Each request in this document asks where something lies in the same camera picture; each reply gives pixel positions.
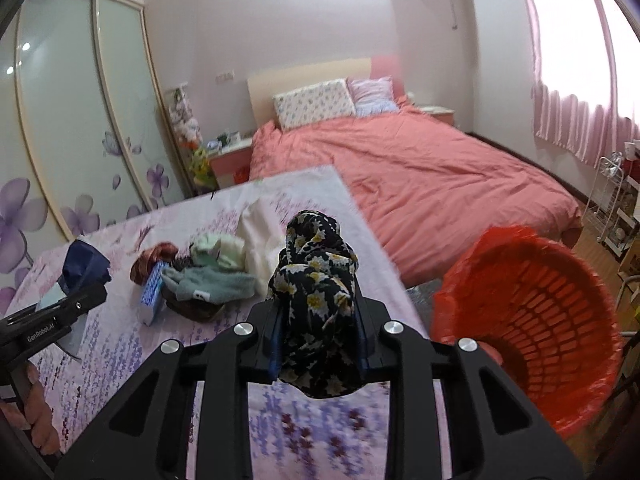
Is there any red plastic bag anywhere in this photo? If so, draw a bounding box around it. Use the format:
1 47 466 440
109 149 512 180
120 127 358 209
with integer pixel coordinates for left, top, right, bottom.
431 225 626 441

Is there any clear tube of plush toys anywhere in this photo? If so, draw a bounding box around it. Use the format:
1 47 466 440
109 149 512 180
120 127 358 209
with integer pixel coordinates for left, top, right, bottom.
165 87 203 151

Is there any beige and pink headboard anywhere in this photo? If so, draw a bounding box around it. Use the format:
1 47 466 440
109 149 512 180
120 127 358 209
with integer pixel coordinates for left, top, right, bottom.
246 55 407 128

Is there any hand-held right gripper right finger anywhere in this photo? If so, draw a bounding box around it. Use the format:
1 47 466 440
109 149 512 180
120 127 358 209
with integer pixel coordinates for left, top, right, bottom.
353 296 586 480

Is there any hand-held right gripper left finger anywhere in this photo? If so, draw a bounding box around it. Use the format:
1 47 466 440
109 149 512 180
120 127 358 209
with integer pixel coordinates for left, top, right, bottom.
54 300 287 480

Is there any pink and white nightstand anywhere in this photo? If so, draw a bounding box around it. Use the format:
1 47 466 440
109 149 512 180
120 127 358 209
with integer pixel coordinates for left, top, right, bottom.
415 104 456 128
207 137 254 191

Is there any black floral cloth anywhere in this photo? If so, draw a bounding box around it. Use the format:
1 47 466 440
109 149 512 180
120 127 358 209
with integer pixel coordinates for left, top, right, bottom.
267 210 362 400

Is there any brown satin cloth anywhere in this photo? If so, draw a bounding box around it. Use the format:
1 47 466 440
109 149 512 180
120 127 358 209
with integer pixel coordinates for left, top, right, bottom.
130 242 180 286

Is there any pink striped pillow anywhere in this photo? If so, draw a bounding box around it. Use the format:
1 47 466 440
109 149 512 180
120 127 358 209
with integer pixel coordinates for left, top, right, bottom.
347 77 401 117

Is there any white air conditioner pipe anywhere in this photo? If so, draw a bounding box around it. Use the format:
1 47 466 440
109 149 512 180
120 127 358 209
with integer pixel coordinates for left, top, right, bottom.
445 0 468 32

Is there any person's left hand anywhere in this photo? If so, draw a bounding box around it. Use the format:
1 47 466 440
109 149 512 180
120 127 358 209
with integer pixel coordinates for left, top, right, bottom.
0 362 67 457

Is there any light blue cloth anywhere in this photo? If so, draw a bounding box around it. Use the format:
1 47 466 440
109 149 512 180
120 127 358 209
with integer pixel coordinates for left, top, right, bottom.
37 280 92 358

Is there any light green cloth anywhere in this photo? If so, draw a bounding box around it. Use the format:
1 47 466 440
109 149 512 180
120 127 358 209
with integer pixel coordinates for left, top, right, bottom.
190 234 246 269

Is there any yellow green plush toy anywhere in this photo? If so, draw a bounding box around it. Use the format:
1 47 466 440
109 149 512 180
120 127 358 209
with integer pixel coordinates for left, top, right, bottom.
190 147 215 187

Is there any navy blue cloth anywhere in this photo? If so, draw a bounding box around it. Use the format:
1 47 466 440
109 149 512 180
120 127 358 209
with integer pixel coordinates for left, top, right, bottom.
62 239 112 293

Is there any cream cloth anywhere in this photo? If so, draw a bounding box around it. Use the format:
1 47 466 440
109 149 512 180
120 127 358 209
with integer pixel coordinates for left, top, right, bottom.
235 197 297 300

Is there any pink curtain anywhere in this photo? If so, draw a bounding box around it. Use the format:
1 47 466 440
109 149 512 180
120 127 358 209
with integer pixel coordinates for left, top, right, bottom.
512 0 640 168

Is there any tree printed bed sheet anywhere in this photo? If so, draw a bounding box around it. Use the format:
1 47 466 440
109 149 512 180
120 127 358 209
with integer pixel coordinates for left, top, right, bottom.
0 165 451 480

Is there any white floral pillow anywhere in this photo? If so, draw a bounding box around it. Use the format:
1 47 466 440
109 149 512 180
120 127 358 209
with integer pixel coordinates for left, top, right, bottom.
272 78 357 132

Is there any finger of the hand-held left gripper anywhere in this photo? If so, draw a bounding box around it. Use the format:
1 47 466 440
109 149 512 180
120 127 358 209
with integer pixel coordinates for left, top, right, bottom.
0 284 109 362

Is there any white wire rack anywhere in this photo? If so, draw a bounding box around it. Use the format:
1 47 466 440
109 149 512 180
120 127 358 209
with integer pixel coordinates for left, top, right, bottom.
582 142 640 263

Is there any floral sliding door wardrobe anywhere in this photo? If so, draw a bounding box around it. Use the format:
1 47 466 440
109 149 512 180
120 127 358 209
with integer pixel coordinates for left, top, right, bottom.
0 0 201 301

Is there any salmon pink duvet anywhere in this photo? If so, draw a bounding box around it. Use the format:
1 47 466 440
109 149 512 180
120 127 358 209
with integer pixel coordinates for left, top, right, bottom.
249 102 583 286

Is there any dark brown cloth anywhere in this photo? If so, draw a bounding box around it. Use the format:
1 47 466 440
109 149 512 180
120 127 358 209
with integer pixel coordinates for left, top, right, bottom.
165 294 224 324

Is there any orange plastic basket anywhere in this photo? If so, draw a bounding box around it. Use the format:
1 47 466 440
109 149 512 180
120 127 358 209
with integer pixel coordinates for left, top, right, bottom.
450 240 623 411

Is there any blue and white box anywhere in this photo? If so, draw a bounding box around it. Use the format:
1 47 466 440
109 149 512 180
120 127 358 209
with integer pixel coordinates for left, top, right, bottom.
139 260 169 328

